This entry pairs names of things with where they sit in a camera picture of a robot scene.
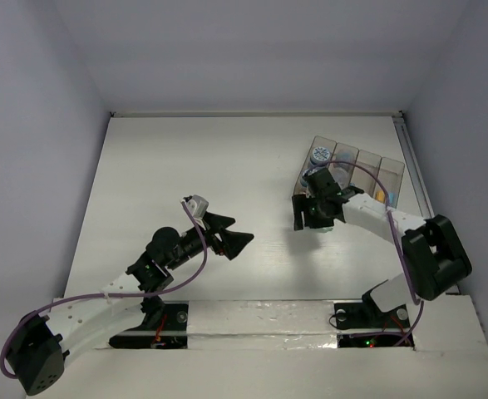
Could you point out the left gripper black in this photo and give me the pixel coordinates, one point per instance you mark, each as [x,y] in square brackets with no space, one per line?
[215,237]

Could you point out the clear four-compartment organizer tray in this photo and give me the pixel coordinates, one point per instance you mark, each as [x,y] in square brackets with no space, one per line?
[388,171]

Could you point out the orange marker pen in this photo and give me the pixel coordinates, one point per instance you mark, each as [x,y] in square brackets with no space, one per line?
[380,196]

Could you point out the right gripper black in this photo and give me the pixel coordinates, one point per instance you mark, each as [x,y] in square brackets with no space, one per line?
[302,203]

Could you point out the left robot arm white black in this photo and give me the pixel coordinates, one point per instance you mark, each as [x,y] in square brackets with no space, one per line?
[48,340]

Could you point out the blue lid round jar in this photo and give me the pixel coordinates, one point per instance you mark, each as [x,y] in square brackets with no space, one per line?
[307,173]
[319,156]

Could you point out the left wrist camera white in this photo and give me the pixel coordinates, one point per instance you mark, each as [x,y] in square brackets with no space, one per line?
[195,206]

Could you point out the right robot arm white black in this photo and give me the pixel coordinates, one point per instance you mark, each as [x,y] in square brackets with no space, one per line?
[430,251]

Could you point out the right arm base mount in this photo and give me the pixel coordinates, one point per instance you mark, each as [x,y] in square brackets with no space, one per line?
[378,319]

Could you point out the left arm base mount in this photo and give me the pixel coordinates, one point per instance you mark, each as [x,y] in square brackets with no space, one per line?
[163,327]

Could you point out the clear jar of clips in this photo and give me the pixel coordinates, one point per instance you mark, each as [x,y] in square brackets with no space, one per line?
[346,158]
[341,176]

